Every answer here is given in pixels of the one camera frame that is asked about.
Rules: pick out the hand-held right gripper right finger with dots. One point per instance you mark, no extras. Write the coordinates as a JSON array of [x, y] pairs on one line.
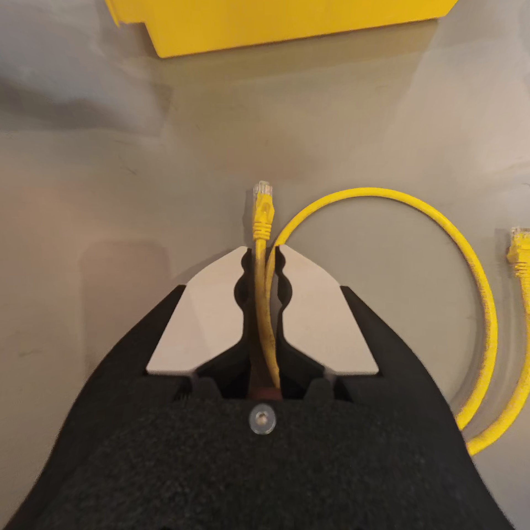
[[327, 323]]

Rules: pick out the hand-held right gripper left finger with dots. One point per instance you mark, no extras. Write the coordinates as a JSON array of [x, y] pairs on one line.
[[198, 323]]

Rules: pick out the yellow plastic bin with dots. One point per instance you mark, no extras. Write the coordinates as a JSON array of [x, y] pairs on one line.
[[290, 20]]

